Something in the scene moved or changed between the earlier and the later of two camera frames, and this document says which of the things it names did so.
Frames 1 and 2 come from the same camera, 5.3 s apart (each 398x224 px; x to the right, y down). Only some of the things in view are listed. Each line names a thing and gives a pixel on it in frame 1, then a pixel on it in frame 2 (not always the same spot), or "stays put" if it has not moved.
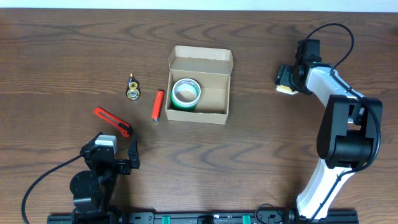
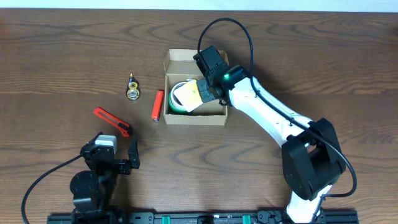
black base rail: x=260 y=217 stays put
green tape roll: x=185 y=94 to x=175 y=109
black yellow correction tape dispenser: x=132 y=91 stays put
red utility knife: x=114 y=120 stays put
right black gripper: x=282 y=76 to x=206 y=96
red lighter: x=157 y=106 stays put
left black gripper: x=124 y=166 stays put
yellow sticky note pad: x=286 y=89 to x=189 y=96
